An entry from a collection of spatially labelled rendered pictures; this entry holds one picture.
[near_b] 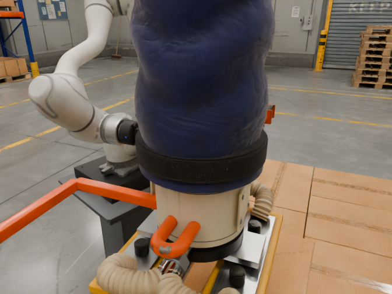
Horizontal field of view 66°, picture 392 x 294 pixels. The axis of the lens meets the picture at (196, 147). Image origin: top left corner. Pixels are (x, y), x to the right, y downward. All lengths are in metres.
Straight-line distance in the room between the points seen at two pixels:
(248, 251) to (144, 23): 0.42
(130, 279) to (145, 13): 0.38
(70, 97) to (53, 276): 1.61
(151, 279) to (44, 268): 1.91
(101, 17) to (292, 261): 1.01
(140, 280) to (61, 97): 0.52
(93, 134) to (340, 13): 9.80
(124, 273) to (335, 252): 1.22
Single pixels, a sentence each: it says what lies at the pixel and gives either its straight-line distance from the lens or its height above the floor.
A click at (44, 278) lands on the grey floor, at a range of 2.31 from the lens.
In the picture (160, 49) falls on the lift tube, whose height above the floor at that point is 1.49.
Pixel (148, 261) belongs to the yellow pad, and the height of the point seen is 1.11.
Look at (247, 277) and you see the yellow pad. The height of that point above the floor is 1.11.
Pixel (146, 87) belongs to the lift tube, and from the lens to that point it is 0.45.
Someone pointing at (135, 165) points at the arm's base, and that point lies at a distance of 1.54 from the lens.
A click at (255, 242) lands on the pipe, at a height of 1.13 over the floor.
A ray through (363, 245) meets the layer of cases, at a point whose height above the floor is 0.54.
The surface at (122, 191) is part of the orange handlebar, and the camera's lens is 0.60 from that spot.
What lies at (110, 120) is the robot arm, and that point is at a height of 1.25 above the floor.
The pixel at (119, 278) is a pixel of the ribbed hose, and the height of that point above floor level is 1.17.
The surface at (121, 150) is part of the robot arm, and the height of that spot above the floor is 0.95.
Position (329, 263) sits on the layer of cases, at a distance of 1.52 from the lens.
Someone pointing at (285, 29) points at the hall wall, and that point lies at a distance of 10.64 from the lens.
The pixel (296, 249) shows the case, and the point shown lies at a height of 0.95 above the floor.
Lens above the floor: 1.53
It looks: 24 degrees down
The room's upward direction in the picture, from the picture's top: straight up
